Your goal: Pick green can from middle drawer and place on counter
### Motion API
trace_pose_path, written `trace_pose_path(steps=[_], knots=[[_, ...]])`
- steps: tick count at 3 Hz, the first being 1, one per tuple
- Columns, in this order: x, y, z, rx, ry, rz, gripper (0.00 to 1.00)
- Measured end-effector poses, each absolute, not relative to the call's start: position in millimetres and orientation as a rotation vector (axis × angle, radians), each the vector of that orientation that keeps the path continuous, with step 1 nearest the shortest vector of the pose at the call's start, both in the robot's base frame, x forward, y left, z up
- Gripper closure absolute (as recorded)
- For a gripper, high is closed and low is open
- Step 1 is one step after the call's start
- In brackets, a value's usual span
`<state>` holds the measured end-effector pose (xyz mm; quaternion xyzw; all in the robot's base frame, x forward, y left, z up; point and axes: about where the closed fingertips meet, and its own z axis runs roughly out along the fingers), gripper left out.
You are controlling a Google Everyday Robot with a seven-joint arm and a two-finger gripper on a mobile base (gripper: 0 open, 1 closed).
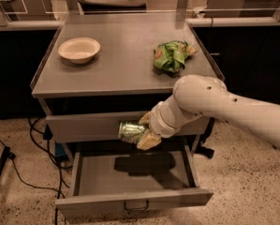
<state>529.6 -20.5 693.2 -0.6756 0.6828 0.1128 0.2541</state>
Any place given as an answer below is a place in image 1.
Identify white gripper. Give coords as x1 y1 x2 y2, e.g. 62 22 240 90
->
136 95 203 151

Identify green soda can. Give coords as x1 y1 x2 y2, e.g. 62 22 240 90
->
118 121 147 143

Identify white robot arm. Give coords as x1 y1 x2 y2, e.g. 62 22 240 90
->
137 75 280 150

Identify open grey middle drawer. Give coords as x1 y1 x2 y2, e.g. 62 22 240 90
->
55 141 214 218

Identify closed grey top drawer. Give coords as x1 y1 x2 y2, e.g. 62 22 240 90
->
45 110 211 143

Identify grey metal drawer cabinet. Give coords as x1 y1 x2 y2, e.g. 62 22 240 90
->
30 12 226 157

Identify green crumpled chip bag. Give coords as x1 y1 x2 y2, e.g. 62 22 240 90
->
154 40 197 73

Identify blue power box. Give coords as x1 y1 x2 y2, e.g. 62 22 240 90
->
54 142 67 160

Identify white paper bowl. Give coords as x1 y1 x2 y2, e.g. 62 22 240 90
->
58 37 101 64

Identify clear acrylic barrier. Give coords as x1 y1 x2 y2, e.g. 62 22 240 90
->
0 0 280 27

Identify black floor cables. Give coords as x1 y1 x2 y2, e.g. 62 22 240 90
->
0 115 73 225

